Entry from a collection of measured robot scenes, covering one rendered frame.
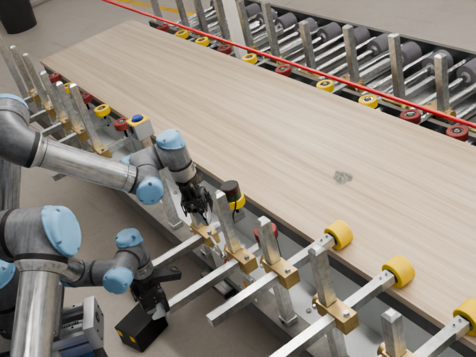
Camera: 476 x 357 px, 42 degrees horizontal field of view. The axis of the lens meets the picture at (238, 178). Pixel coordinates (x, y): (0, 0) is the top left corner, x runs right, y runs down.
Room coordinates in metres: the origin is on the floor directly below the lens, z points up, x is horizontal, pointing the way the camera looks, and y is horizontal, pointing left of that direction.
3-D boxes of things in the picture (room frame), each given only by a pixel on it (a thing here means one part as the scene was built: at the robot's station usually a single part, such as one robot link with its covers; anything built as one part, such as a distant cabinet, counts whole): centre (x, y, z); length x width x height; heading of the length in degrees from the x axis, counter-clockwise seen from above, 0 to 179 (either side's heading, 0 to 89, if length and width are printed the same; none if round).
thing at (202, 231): (1.88, 0.18, 0.82); 0.14 x 0.06 x 0.05; 26
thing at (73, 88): (2.79, 0.63, 0.93); 0.04 x 0.04 x 0.48; 26
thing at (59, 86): (3.02, 0.74, 0.88); 0.04 x 0.04 x 0.48; 26
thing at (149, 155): (1.58, 0.26, 1.33); 0.11 x 0.11 x 0.08; 7
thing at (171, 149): (1.61, 0.16, 1.34); 0.09 x 0.08 x 0.11; 97
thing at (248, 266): (1.65, 0.06, 0.85); 0.14 x 0.06 x 0.05; 26
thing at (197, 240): (1.84, 0.21, 0.82); 0.44 x 0.03 x 0.04; 116
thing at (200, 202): (1.61, 0.15, 1.18); 0.09 x 0.08 x 0.12; 171
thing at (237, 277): (1.69, 0.11, 0.75); 0.26 x 0.01 x 0.10; 26
